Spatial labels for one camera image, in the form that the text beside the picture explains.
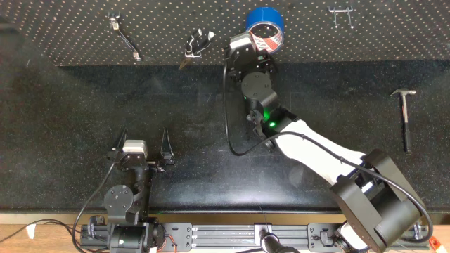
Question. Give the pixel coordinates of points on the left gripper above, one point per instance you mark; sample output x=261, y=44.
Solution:
x=133, y=163

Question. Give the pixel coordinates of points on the wrench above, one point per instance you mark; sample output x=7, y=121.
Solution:
x=124, y=38

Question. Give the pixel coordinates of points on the black and grey pliers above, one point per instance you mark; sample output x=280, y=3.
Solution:
x=197, y=44

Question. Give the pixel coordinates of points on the roll of blue tape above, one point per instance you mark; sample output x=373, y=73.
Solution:
x=263, y=17

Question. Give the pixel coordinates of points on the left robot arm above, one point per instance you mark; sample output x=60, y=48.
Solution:
x=119, y=200

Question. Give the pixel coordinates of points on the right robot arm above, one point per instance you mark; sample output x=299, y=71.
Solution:
x=316, y=151

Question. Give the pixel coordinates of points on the black pegboard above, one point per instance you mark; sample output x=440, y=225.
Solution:
x=70, y=35

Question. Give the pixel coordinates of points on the metal hook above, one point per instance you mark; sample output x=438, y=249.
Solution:
x=114, y=14
x=340, y=10

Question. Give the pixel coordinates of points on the white tag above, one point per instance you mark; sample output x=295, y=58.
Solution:
x=31, y=231

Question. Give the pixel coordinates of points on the hammer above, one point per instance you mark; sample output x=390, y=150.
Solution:
x=405, y=112

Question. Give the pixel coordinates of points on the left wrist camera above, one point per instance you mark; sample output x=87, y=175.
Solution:
x=135, y=147

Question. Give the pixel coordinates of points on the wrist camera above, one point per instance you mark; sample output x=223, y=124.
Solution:
x=240, y=41
x=135, y=147

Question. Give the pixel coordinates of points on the mounting rail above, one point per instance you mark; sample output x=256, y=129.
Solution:
x=218, y=235

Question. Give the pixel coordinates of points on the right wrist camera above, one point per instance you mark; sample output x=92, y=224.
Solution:
x=240, y=41

